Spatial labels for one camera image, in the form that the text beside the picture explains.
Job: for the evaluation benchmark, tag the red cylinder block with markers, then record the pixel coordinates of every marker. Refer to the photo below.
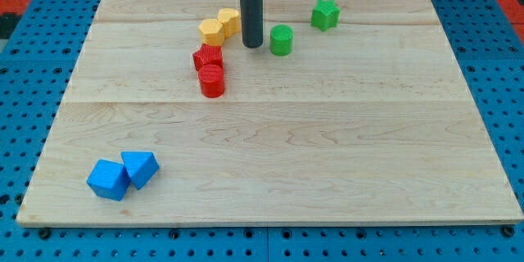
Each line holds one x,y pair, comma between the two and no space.
211,78

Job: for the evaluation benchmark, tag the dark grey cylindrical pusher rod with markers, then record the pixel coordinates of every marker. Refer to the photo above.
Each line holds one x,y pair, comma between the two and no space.
252,22

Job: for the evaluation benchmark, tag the green star block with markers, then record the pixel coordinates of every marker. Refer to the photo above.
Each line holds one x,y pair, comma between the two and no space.
325,15

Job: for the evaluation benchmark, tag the yellow rounded block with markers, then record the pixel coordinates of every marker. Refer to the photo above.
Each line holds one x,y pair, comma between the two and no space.
230,18

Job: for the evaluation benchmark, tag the green cylinder block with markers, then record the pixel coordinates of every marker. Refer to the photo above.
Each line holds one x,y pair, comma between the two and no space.
281,40

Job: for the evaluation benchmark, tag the yellow hexagon block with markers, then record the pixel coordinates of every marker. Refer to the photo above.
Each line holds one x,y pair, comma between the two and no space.
211,32

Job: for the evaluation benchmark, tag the red star block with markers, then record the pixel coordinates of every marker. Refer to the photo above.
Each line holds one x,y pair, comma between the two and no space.
208,55

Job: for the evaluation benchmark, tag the blue cube block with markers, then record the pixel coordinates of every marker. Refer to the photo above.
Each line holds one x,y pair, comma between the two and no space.
109,179

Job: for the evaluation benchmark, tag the blue triangular prism block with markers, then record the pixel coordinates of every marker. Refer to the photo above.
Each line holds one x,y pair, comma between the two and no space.
140,166

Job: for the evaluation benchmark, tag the light wooden board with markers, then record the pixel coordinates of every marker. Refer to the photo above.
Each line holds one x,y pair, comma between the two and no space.
370,123

